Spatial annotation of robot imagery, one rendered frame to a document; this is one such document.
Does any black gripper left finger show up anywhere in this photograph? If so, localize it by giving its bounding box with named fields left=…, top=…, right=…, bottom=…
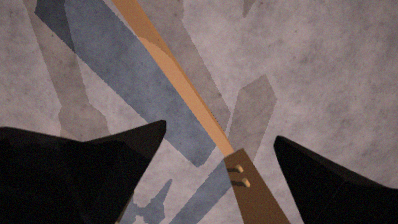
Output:
left=0, top=120, right=166, bottom=224

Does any long wooden rail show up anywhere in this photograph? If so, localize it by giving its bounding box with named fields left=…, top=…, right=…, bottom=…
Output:
left=111, top=0, right=234, bottom=157

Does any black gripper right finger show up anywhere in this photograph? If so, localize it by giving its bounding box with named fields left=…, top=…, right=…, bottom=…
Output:
left=273, top=135, right=398, bottom=224

